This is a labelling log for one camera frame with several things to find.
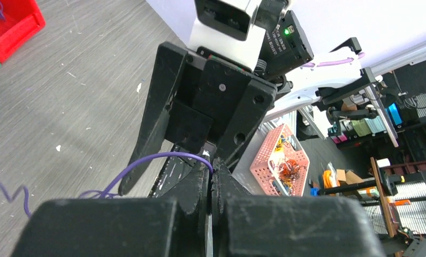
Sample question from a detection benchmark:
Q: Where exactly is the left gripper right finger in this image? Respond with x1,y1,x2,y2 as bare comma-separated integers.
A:
211,158,385,256

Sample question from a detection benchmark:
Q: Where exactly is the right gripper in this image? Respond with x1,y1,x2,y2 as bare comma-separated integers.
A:
118,42,278,196

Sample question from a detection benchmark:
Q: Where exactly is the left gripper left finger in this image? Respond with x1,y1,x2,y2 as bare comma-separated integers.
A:
12,163,210,256

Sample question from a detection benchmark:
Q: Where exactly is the purple string cable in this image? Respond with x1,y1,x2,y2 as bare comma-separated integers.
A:
0,152,215,242

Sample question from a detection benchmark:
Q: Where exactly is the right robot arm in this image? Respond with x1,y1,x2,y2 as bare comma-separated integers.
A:
113,1,376,195

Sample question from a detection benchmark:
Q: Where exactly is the pink perforated basket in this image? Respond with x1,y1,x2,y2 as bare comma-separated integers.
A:
250,124,310,196

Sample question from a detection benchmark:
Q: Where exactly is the red plastic bin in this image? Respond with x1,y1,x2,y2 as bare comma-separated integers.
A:
0,0,46,63

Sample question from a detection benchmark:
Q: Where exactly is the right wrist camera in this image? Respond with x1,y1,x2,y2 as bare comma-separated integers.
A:
187,1,265,70

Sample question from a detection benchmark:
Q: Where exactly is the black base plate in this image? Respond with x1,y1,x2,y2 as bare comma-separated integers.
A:
147,156,198,198

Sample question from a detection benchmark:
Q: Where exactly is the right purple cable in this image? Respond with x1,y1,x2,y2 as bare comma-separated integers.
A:
301,52,366,69

